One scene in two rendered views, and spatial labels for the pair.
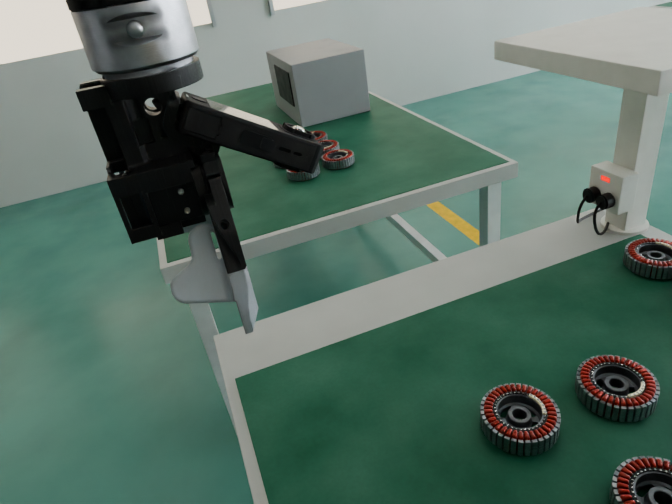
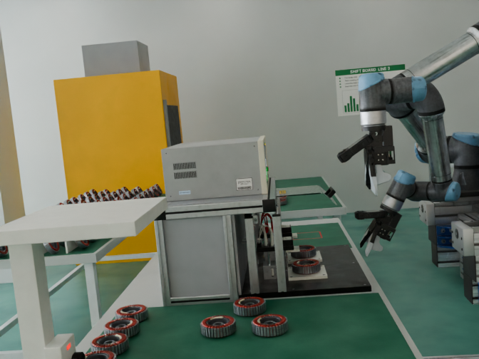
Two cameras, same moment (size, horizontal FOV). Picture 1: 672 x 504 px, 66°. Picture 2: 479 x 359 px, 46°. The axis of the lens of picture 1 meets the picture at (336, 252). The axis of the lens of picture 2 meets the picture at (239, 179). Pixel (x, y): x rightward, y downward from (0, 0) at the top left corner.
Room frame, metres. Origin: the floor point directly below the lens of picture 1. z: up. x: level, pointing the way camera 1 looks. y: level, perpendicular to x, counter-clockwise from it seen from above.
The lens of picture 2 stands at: (2.10, 0.27, 1.42)
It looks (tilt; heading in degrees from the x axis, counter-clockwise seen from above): 6 degrees down; 199
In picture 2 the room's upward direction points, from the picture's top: 5 degrees counter-clockwise
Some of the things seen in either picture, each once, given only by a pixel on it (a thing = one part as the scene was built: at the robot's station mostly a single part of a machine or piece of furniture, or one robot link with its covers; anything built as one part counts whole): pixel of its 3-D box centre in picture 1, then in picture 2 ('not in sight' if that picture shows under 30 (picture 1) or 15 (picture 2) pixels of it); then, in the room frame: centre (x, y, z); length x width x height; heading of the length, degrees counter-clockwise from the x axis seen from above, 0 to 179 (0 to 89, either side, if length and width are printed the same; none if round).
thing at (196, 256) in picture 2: not in sight; (197, 260); (0.28, -0.56, 0.91); 0.28 x 0.03 x 0.32; 105
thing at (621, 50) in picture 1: (628, 159); (96, 298); (0.89, -0.58, 0.98); 0.37 x 0.35 x 0.46; 15
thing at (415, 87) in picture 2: not in sight; (403, 90); (0.34, 0.20, 1.45); 0.11 x 0.11 x 0.08; 21
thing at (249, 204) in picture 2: not in sight; (222, 196); (-0.06, -0.56, 1.09); 0.68 x 0.44 x 0.05; 15
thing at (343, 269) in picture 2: not in sight; (301, 268); (-0.14, -0.27, 0.76); 0.64 x 0.47 x 0.02; 15
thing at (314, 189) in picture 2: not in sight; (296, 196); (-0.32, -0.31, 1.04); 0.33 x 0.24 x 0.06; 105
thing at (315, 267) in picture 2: not in sight; (306, 266); (-0.02, -0.22, 0.80); 0.11 x 0.11 x 0.04
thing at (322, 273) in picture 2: not in sight; (306, 272); (-0.02, -0.22, 0.78); 0.15 x 0.15 x 0.01; 15
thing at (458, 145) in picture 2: not in sight; (466, 147); (-0.40, 0.40, 1.20); 0.13 x 0.12 x 0.14; 67
